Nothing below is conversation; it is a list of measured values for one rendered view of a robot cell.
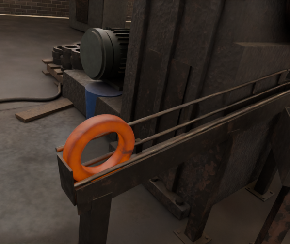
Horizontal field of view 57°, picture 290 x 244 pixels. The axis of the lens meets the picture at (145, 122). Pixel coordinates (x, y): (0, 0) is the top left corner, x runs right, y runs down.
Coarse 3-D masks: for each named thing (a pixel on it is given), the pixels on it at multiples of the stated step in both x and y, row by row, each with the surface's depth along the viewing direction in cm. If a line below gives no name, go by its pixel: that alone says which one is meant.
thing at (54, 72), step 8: (56, 48) 270; (64, 48) 252; (72, 48) 240; (56, 56) 273; (64, 56) 255; (72, 56) 236; (48, 64) 273; (56, 64) 277; (64, 64) 257; (72, 64) 240; (80, 64) 238; (48, 72) 289; (56, 72) 257
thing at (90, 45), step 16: (96, 32) 191; (112, 32) 197; (128, 32) 205; (80, 48) 210; (96, 48) 191; (112, 48) 189; (96, 64) 195; (112, 64) 193; (64, 80) 233; (80, 80) 216; (96, 80) 222; (112, 80) 216; (64, 96) 240; (80, 96) 215; (96, 112) 199; (112, 112) 181
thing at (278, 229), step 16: (288, 112) 86; (288, 128) 81; (272, 144) 92; (288, 144) 77; (288, 160) 74; (288, 176) 72; (288, 192) 87; (272, 208) 97; (288, 208) 90; (272, 224) 94; (288, 224) 92; (256, 240) 105; (272, 240) 97
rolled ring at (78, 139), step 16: (80, 128) 60; (96, 128) 60; (112, 128) 63; (128, 128) 66; (80, 144) 59; (128, 144) 69; (64, 160) 61; (80, 160) 62; (112, 160) 70; (80, 176) 64
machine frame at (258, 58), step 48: (144, 0) 128; (192, 0) 110; (240, 0) 94; (144, 48) 139; (192, 48) 115; (240, 48) 98; (288, 48) 118; (144, 96) 145; (192, 96) 116; (240, 96) 110; (144, 144) 154; (240, 144) 132; (192, 192) 131
